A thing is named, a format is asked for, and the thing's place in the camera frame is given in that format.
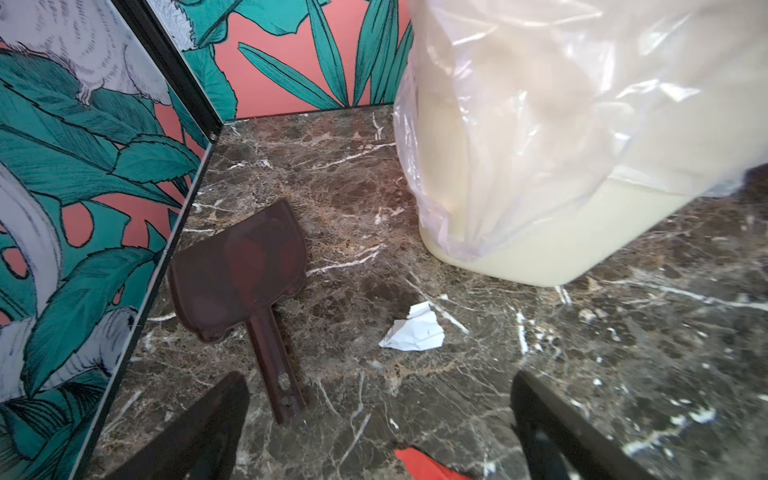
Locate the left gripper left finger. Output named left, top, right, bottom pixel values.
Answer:
left=108, top=371, right=250, bottom=479

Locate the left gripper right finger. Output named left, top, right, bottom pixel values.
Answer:
left=510, top=370, right=654, bottom=480

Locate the dark brown dustpan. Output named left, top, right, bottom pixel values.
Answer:
left=167, top=199, right=308, bottom=424

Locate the red paper scrap left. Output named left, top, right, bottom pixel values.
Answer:
left=395, top=448, right=470, bottom=480

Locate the white paper scrap left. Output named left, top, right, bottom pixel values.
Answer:
left=379, top=301, right=445, bottom=352

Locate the cream plastic trash bin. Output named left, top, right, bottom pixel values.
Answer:
left=413, top=0, right=768, bottom=288

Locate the clear plastic bin liner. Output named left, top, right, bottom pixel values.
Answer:
left=392, top=0, right=768, bottom=263

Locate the black left frame post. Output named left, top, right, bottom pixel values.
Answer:
left=112, top=0, right=223, bottom=142

